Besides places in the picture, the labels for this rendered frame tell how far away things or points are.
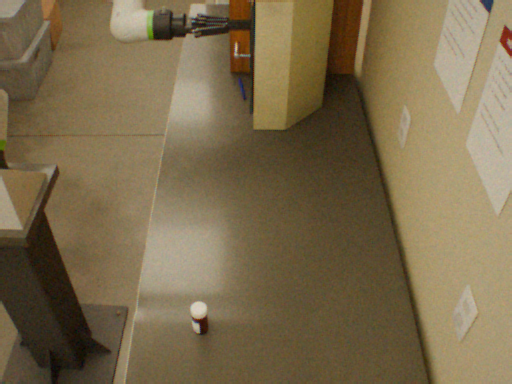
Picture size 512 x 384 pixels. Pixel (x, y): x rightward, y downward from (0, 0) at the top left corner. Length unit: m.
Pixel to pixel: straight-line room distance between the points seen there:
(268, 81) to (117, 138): 1.82
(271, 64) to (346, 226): 0.56
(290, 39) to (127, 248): 1.50
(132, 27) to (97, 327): 1.37
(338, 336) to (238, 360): 0.25
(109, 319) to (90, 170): 1.05
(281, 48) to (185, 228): 0.62
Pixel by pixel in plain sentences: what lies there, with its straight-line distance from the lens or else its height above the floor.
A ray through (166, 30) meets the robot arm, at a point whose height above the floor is 1.32.
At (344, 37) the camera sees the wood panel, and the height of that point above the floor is 1.10.
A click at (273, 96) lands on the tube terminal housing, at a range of 1.79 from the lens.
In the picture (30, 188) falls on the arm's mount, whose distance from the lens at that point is 1.69.
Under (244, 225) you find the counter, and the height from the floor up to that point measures 0.94.
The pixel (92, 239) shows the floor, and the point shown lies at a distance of 2.85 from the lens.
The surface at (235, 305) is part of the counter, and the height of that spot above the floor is 0.94.
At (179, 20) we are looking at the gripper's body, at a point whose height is 1.34.
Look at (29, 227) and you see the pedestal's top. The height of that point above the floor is 0.94.
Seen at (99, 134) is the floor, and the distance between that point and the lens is 3.49.
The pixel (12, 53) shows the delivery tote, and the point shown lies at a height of 0.38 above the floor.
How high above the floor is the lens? 2.08
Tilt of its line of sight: 44 degrees down
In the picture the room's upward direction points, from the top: 1 degrees clockwise
